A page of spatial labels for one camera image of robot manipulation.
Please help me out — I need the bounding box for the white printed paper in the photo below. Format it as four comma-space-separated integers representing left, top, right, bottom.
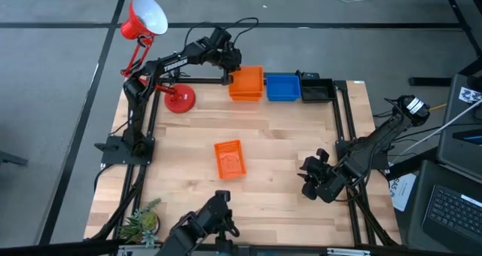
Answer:
389, 172, 418, 212

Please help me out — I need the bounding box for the black articulated device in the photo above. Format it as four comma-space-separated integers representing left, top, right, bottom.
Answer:
156, 190, 242, 256

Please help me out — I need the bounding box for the black table leg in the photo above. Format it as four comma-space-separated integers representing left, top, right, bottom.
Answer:
438, 0, 471, 32

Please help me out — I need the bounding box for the green succulent plant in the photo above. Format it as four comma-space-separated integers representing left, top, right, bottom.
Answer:
118, 197, 163, 248

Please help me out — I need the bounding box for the black gantry bar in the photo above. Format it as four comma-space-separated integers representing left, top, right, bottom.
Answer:
0, 239, 125, 256

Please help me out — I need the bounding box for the black floor foot bar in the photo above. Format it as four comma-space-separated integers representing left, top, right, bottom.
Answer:
408, 77, 453, 87
0, 150, 29, 167

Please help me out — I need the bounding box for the black keyboard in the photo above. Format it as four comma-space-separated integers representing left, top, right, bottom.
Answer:
421, 184, 482, 245

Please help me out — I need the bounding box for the dark grey equipment case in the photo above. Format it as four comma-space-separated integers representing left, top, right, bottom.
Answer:
436, 73, 482, 184

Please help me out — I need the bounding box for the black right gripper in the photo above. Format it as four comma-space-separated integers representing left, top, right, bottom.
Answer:
300, 148, 357, 204

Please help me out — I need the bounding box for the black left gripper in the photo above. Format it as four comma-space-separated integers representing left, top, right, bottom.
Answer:
206, 41, 242, 86

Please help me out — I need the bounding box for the silver bracket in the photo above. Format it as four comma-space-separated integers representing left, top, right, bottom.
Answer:
326, 247, 365, 256

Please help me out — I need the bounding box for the black aluminium table frame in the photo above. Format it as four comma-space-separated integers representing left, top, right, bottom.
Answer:
84, 73, 402, 249

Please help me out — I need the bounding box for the black plastic basket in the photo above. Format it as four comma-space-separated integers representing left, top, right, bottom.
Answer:
300, 78, 338, 104

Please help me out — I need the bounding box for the small black box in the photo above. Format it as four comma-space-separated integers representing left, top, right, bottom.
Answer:
295, 70, 321, 80

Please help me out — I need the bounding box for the thin white rod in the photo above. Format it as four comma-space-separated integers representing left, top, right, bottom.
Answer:
404, 99, 482, 154

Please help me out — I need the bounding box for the red desk lamp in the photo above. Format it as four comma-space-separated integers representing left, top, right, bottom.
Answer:
119, 0, 197, 114

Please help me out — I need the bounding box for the black laptop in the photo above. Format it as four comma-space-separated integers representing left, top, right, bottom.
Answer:
405, 160, 482, 256

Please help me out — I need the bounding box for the black and white marker sticker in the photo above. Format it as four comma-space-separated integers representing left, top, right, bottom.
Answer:
458, 86, 482, 105

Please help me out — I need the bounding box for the blue plastic basket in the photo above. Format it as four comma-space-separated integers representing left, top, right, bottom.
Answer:
265, 73, 303, 102

